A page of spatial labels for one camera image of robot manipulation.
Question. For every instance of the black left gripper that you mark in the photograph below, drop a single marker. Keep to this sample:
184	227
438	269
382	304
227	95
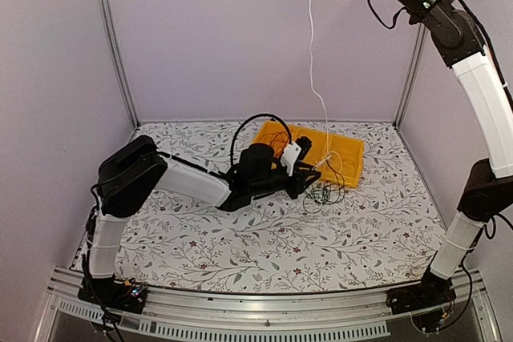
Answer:
298	185

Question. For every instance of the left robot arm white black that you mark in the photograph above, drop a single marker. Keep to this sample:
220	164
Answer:
126	180

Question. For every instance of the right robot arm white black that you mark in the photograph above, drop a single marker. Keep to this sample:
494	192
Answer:
465	49

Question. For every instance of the yellow bin middle compartment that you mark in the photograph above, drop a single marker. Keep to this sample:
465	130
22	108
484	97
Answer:
321	143

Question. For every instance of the yellow bin compartment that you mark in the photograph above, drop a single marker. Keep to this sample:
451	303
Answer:
272	133
345	166
321	143

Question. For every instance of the yellow bin near compartment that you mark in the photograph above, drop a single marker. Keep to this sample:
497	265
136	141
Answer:
345	166

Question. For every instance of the yellow bin far compartment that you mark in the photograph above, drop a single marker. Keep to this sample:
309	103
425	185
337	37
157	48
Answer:
272	133

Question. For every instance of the floral patterned table mat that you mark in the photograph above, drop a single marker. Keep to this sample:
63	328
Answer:
385	231

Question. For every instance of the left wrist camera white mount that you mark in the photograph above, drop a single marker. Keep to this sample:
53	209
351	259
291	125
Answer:
293	153

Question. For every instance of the right aluminium frame post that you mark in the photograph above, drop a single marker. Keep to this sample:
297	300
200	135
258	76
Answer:
411	76

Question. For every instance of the aluminium frame post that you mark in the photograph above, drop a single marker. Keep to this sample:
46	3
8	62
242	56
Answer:
117	61
411	76

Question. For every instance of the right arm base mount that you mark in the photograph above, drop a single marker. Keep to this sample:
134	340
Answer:
433	295

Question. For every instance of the aluminium front rail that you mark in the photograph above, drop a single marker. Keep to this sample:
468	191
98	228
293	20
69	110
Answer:
181	315

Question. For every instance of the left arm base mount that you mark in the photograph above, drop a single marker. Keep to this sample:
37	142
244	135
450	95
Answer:
127	296

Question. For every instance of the left aluminium frame post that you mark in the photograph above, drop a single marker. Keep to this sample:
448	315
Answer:
117	61

